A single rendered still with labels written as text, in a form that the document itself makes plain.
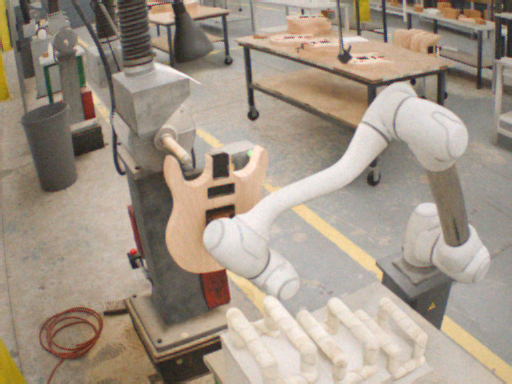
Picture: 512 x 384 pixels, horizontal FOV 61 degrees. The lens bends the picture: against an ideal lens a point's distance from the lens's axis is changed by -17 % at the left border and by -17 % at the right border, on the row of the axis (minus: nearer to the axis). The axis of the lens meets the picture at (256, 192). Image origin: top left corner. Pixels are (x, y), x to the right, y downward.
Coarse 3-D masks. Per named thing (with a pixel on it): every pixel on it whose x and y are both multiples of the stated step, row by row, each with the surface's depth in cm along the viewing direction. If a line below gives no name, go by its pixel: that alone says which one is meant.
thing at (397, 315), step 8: (384, 304) 122; (392, 304) 121; (392, 312) 119; (400, 312) 118; (400, 320) 116; (408, 320) 115; (408, 328) 113; (416, 328) 112; (416, 336) 110; (424, 336) 109
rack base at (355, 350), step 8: (344, 328) 120; (336, 336) 118; (344, 336) 117; (352, 336) 117; (344, 344) 115; (352, 344) 115; (360, 344) 114; (320, 352) 113; (352, 352) 112; (360, 352) 112; (320, 360) 111; (328, 360) 111; (352, 360) 110; (360, 360) 109; (328, 368) 108; (352, 368) 107; (384, 368) 106; (376, 376) 104; (384, 376) 103; (392, 376) 103
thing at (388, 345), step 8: (360, 312) 120; (360, 320) 119; (368, 320) 117; (368, 328) 116; (376, 328) 114; (376, 336) 113; (384, 336) 111; (384, 344) 110; (392, 344) 109; (392, 352) 107; (400, 352) 107
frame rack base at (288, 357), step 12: (228, 336) 110; (264, 336) 110; (276, 336) 109; (228, 348) 107; (276, 348) 106; (288, 348) 105; (228, 360) 111; (240, 360) 103; (252, 360) 103; (288, 360) 102; (228, 372) 116; (240, 372) 103; (252, 372) 100; (288, 372) 99; (324, 372) 98
